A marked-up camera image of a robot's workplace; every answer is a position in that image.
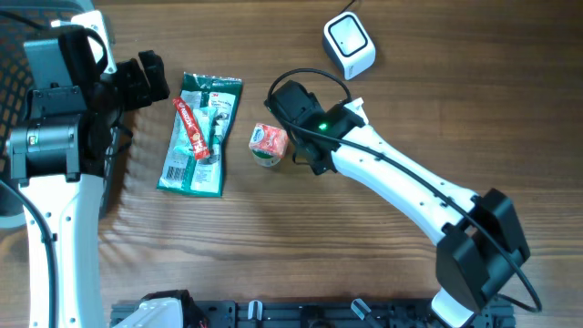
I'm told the green 3M product package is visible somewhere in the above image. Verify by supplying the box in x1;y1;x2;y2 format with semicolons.
157;73;243;197

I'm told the red Nescafe stick sachet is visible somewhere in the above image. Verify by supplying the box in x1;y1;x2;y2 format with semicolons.
172;97;210;160

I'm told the Knorr stock cube jar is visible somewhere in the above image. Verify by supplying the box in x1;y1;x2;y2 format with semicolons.
249;123;289;168

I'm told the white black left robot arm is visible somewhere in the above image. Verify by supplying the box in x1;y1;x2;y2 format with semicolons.
5;10;169;327

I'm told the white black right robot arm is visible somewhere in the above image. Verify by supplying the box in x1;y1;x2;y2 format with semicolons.
265;80;530;327

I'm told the white barcode scanner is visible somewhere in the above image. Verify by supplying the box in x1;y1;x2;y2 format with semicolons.
322;12;376;80

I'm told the grey plastic shopping basket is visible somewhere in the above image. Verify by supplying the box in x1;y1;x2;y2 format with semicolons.
0;0;120;231

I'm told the black right camera cable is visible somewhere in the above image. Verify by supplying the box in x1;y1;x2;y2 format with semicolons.
265;67;543;313

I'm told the black camera cable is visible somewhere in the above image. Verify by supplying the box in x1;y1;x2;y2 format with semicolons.
0;179;60;328
265;67;543;313

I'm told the black left camera cable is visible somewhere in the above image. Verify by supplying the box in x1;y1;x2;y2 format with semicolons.
0;179;60;328

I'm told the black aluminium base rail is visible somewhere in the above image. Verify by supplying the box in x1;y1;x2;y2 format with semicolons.
108;290;516;328

